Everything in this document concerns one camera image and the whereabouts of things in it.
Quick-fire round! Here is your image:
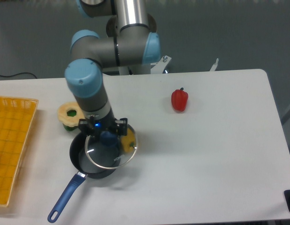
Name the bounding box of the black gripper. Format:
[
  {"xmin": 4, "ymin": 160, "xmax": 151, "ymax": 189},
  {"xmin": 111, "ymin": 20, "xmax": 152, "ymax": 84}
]
[{"xmin": 78, "ymin": 114, "xmax": 128, "ymax": 136}]

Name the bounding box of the glass pot lid blue knob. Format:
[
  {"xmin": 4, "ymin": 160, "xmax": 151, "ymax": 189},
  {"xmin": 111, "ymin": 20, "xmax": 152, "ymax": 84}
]
[{"xmin": 84, "ymin": 125, "xmax": 138, "ymax": 170}]

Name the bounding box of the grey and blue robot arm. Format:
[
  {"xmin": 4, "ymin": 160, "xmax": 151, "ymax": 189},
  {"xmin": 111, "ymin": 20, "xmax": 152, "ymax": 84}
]
[{"xmin": 65, "ymin": 0, "xmax": 161, "ymax": 136}]

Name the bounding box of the yellow toy bell pepper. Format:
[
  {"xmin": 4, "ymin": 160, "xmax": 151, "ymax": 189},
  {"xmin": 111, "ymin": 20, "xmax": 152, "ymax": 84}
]
[{"xmin": 121, "ymin": 128, "xmax": 136, "ymax": 153}]

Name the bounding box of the green toy pepper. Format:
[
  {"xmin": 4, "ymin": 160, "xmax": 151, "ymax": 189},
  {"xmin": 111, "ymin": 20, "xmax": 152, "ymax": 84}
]
[{"xmin": 63, "ymin": 110, "xmax": 79, "ymax": 131}]

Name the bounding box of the dark blue saucepan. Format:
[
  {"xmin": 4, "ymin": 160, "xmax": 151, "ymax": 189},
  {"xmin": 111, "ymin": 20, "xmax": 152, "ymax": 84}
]
[{"xmin": 47, "ymin": 133, "xmax": 115, "ymax": 223}]

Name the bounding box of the red toy bell pepper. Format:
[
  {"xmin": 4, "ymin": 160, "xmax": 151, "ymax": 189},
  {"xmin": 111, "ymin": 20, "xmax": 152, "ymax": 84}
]
[{"xmin": 171, "ymin": 87, "xmax": 189, "ymax": 112}]

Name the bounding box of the yellow woven basket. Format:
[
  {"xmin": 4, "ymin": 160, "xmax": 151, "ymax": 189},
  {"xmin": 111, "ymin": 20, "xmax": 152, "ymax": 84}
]
[{"xmin": 0, "ymin": 96, "xmax": 38, "ymax": 207}]

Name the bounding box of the beige toy bread ring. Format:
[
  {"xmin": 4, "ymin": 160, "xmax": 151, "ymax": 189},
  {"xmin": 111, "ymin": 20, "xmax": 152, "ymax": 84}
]
[{"xmin": 57, "ymin": 101, "xmax": 86, "ymax": 128}]

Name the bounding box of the white base frame with bolts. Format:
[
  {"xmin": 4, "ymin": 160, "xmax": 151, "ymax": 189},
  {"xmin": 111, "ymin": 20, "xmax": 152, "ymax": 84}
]
[{"xmin": 101, "ymin": 55, "xmax": 220, "ymax": 76}]

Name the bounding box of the black floor cable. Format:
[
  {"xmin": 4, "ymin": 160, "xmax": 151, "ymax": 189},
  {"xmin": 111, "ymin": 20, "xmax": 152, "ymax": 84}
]
[{"xmin": 0, "ymin": 72, "xmax": 38, "ymax": 79}]

